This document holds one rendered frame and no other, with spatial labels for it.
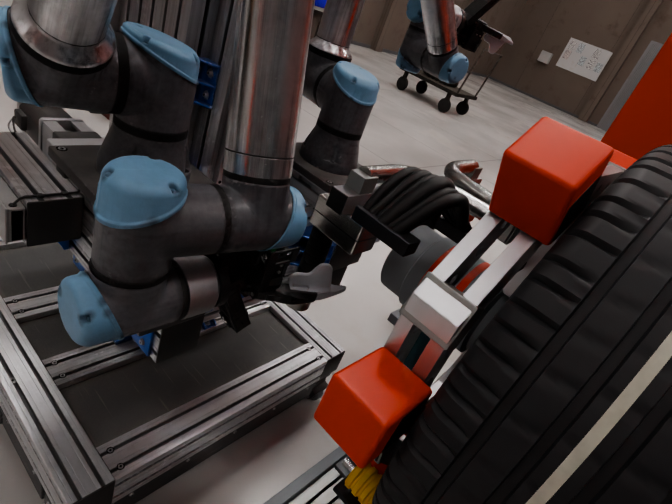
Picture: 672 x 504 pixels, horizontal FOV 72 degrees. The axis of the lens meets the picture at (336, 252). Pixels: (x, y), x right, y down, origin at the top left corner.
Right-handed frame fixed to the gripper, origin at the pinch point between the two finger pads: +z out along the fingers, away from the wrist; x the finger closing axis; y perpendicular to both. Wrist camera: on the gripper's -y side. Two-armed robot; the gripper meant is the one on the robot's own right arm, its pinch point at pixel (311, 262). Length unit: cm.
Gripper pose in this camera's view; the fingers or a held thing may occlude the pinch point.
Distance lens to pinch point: 72.3
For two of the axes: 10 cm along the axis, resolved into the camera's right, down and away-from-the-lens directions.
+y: 3.3, -8.1, -4.8
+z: 6.5, -1.7, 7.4
